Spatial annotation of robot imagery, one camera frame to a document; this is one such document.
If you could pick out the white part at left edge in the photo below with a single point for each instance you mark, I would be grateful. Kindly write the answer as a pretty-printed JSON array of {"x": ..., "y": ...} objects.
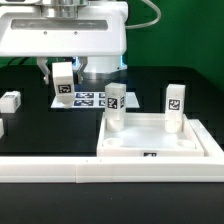
[{"x": 1, "y": 128}]

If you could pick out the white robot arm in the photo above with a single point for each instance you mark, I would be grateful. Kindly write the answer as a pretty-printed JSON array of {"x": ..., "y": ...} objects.
[{"x": 100, "y": 63}]

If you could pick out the white marker sheet with tags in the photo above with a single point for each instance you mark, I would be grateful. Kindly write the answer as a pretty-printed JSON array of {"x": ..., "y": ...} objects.
[{"x": 97, "y": 100}]

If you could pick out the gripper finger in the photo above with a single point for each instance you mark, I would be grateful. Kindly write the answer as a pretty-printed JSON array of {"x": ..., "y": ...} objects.
[
  {"x": 82, "y": 65},
  {"x": 42, "y": 64}
]

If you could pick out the white square table top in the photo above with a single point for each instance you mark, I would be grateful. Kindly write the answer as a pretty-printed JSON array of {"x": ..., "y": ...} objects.
[{"x": 144, "y": 135}]

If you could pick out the white L-shaped obstacle fence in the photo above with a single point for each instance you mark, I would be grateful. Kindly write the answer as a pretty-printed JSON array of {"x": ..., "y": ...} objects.
[{"x": 119, "y": 169}]

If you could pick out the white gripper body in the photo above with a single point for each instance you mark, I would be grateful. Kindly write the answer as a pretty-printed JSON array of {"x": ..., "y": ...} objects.
[{"x": 66, "y": 28}]

